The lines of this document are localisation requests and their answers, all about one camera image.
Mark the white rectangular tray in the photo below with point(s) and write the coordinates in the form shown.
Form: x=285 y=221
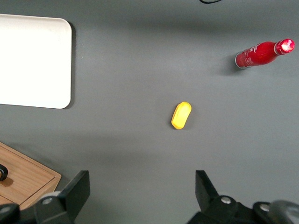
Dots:
x=32 y=61

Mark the red coke bottle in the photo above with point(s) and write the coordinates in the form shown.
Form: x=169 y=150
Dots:
x=259 y=52

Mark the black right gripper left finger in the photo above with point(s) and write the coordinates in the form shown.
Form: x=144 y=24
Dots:
x=74 y=189

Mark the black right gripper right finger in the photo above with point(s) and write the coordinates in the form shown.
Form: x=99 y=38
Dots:
x=205 y=189

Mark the wooden box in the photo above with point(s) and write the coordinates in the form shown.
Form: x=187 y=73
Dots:
x=25 y=172

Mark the yellow oval plastic object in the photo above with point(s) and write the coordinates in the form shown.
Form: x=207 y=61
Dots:
x=181 y=115

